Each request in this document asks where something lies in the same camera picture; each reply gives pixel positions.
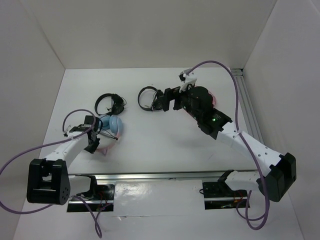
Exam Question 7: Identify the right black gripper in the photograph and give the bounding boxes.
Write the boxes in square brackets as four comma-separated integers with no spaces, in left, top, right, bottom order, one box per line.
[158,82,201,121]

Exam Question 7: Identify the pink blue cat-ear headphones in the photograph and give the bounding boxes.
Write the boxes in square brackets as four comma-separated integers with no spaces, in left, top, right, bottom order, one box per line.
[97,115,124,156]

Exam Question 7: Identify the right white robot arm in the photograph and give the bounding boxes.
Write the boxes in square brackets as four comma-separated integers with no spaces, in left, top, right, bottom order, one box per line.
[162,86,297,202]

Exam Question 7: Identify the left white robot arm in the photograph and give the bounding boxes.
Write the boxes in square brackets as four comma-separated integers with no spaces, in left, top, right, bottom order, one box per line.
[26,115,100,205]

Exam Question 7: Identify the middle black headphones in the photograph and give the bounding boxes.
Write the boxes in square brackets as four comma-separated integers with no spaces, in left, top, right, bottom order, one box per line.
[137,86,164,112]

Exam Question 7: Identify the black headphones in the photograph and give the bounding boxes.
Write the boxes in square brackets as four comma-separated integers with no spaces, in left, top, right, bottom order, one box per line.
[137,86,164,112]
[94,93,127,116]

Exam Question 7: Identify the left black headphones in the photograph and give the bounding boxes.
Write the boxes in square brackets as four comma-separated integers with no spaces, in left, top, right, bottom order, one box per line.
[94,93,127,116]

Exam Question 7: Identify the pink gaming headphones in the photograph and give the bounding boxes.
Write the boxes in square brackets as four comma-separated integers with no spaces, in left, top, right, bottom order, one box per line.
[208,91,217,108]

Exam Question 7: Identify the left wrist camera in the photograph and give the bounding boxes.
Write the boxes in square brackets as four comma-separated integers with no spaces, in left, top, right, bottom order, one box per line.
[63,124,91,137]

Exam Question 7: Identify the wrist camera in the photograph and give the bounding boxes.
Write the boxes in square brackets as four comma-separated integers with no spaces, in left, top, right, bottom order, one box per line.
[63,124,91,137]
[179,69,197,93]

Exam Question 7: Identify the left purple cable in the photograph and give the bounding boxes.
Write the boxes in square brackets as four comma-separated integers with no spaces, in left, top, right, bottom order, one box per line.
[0,108,104,238]

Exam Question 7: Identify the purple cable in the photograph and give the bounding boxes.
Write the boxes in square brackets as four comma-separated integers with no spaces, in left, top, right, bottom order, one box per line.
[188,59,272,230]
[0,108,104,238]

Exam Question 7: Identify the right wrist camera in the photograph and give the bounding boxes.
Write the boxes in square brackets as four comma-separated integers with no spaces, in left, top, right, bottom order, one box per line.
[179,69,197,93]

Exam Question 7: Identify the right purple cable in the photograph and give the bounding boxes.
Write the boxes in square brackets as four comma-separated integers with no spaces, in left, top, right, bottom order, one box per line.
[188,59,272,230]

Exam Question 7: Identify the aluminium side rail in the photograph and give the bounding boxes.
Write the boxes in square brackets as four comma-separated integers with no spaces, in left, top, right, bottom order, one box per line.
[230,68,264,144]

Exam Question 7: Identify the aluminium front rail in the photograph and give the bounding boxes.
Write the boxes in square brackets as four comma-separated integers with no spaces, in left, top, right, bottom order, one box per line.
[69,170,226,183]

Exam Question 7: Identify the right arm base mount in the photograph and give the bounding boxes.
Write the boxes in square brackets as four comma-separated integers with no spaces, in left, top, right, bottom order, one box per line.
[199,181,248,210]

